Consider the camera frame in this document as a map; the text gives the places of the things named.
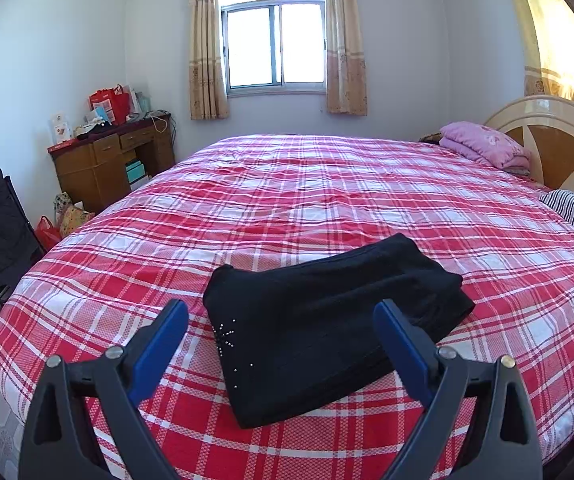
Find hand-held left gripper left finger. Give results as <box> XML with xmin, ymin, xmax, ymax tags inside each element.
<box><xmin>18</xmin><ymin>299</ymin><xmax>190</xmax><ymax>480</ymax></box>

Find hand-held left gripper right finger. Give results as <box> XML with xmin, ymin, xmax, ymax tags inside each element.
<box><xmin>373</xmin><ymin>299</ymin><xmax>542</xmax><ymax>480</ymax></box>

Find black pants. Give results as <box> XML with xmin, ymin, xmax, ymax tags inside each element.
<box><xmin>202</xmin><ymin>232</ymin><xmax>476</xmax><ymax>429</ymax></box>

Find wooden bed headboard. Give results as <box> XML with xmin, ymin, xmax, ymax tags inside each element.
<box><xmin>482</xmin><ymin>95</ymin><xmax>574</xmax><ymax>206</ymax></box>

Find folded pink blanket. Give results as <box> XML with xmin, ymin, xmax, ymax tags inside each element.
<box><xmin>439</xmin><ymin>121</ymin><xmax>532</xmax><ymax>171</ymax></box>

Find floral fabric bag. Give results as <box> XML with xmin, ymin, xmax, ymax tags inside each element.
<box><xmin>54</xmin><ymin>192</ymin><xmax>96</xmax><ymax>238</ymax></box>

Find red plastic bag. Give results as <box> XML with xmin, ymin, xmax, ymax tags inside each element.
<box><xmin>34</xmin><ymin>216</ymin><xmax>62</xmax><ymax>251</ymax></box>

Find red plaid bed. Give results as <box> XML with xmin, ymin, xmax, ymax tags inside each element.
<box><xmin>0</xmin><ymin>133</ymin><xmax>574</xmax><ymax>480</ymax></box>

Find wooden desk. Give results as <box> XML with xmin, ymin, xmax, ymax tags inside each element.
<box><xmin>48</xmin><ymin>114</ymin><xmax>176</xmax><ymax>216</ymax></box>

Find yellow patterned curtain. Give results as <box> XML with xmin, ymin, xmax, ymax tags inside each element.
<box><xmin>509</xmin><ymin>0</ymin><xmax>574</xmax><ymax>106</ymax></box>

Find white printed box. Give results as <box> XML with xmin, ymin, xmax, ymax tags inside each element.
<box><xmin>49</xmin><ymin>112</ymin><xmax>73</xmax><ymax>144</ymax></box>

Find red paper bag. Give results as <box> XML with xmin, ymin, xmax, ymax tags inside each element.
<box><xmin>89</xmin><ymin>85</ymin><xmax>132</xmax><ymax>126</ymax></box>

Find beige patterned curtain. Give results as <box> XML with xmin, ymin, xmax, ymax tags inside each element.
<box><xmin>323</xmin><ymin>0</ymin><xmax>368</xmax><ymax>116</ymax></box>
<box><xmin>189</xmin><ymin>0</ymin><xmax>230</xmax><ymax>121</ymax></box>

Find sliding window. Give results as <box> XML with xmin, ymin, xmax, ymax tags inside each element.
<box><xmin>221</xmin><ymin>2</ymin><xmax>326</xmax><ymax>92</ymax></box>

